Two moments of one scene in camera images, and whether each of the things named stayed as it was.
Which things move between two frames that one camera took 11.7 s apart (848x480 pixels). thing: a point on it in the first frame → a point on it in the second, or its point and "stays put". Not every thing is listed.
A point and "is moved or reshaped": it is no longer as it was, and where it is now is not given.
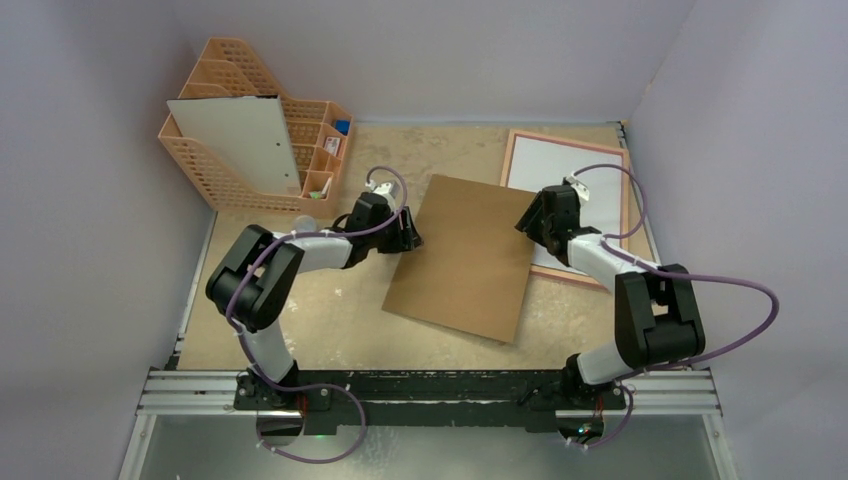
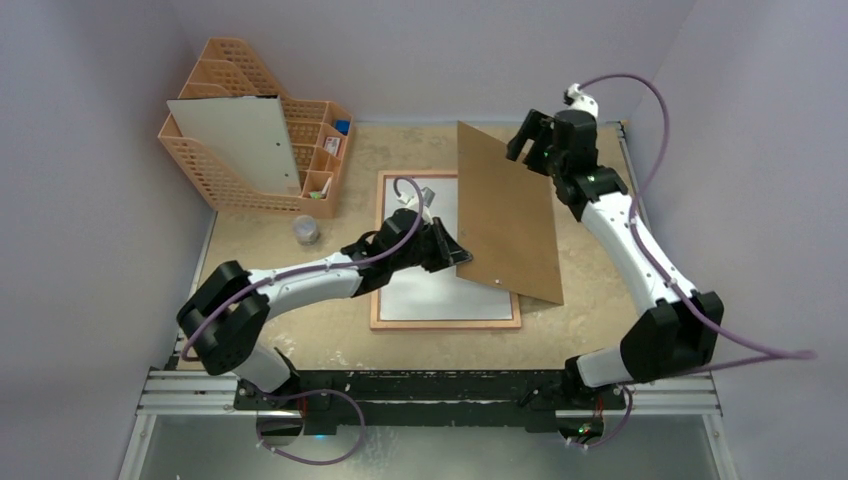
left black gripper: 406,237 → 452,253
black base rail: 511,399 stays put
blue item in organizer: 342,126 stays put
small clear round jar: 305,224 stays put
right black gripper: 532,216 → 535,138
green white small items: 318,195 stays put
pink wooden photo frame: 553,273 → 430,324
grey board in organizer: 248,134 stays put
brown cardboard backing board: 472,273 → 505,218
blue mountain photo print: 536,164 is moved or reshaped
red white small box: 331,144 stays put
